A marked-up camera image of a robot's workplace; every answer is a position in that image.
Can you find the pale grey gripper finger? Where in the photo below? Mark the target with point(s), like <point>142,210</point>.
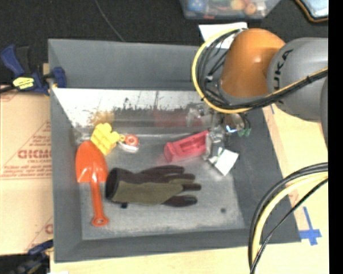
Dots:
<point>220,150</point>
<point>211,147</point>

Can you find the white flat card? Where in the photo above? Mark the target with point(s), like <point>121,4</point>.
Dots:
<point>228,161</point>

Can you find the pink plastic block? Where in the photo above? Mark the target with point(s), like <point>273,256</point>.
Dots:
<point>185,147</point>

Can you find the brown and olive glove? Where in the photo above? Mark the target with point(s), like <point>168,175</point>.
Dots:
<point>148,190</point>

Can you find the grey metal bin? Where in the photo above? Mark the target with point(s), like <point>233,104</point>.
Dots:
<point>148,218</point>

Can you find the yellow toy block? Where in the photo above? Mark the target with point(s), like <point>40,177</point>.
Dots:
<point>104,138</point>

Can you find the orange toy shovel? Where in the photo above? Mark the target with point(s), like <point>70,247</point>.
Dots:
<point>90,161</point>

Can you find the brown cardboard board red print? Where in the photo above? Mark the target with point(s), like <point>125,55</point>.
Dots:
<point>23,198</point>

